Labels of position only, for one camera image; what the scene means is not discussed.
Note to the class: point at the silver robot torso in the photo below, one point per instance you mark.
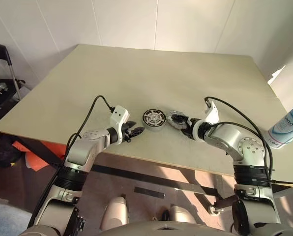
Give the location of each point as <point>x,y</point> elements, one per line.
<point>146,229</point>

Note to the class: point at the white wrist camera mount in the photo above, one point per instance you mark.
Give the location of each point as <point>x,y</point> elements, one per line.
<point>118,114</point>
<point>213,114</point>

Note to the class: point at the robot knee cover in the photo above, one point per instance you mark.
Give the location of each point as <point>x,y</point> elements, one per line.
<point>181,214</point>
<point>115,211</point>

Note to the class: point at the round black white disc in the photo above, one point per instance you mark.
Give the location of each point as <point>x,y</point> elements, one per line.
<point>154,119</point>

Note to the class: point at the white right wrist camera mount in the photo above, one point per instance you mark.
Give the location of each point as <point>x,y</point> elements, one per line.
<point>213,114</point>

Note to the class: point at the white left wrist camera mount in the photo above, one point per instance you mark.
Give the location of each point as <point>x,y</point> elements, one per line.
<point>118,114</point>

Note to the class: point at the orange fabric bag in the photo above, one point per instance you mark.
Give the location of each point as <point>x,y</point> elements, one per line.
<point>36,162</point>

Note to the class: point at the black bag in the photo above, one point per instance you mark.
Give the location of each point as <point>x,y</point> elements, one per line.
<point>4,152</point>

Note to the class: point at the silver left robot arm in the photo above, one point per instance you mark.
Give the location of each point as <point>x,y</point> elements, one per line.
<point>80,152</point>

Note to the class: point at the silver spoked rotor black rim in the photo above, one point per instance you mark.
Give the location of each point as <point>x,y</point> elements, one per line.
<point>177,123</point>

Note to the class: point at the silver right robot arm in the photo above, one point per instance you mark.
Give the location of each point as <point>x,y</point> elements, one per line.
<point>225,135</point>

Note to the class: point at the small silver metal part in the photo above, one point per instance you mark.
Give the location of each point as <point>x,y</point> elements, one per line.
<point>0,86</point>

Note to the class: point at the white blue labelled bottle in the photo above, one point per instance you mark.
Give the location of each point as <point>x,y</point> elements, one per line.
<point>284,127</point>

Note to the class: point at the robot right knee cover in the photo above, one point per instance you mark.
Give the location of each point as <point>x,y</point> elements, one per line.
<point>181,214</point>

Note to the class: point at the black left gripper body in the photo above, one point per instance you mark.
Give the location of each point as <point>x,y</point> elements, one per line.
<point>125,132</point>

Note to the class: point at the table caster wheel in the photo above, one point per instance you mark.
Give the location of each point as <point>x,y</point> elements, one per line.
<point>214,210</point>

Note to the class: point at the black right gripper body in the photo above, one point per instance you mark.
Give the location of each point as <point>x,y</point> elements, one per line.
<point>192,126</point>

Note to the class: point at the robot left knee cover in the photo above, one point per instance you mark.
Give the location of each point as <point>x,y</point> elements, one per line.
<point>115,211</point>

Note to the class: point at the black metal table frame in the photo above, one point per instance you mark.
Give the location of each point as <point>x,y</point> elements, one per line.
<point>161,179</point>

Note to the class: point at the black flat floor strip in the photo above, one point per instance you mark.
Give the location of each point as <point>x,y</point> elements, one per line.
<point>149,192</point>

